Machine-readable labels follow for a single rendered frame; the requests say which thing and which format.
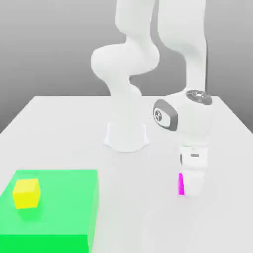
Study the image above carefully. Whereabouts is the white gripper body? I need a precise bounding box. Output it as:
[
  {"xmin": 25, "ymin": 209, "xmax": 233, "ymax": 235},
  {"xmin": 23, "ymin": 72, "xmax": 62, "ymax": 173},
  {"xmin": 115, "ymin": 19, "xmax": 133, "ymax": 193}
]
[{"xmin": 183, "ymin": 170, "xmax": 205, "ymax": 197}]

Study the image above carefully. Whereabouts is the small magenta cube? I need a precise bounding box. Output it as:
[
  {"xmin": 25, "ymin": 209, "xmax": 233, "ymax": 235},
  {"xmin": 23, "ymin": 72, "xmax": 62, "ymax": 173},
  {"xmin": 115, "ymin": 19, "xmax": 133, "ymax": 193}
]
[{"xmin": 178, "ymin": 173, "xmax": 186, "ymax": 196}]

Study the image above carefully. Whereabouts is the small yellow cube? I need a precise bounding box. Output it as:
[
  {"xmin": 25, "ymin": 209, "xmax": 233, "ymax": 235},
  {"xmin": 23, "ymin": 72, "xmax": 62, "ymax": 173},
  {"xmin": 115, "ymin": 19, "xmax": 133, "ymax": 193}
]
[{"xmin": 12, "ymin": 178, "xmax": 42, "ymax": 210}]

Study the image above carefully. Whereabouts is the large green box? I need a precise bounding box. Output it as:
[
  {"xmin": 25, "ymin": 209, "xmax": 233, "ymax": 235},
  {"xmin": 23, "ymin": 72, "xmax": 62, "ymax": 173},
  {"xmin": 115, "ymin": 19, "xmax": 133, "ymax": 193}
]
[{"xmin": 0, "ymin": 169, "xmax": 99, "ymax": 253}]

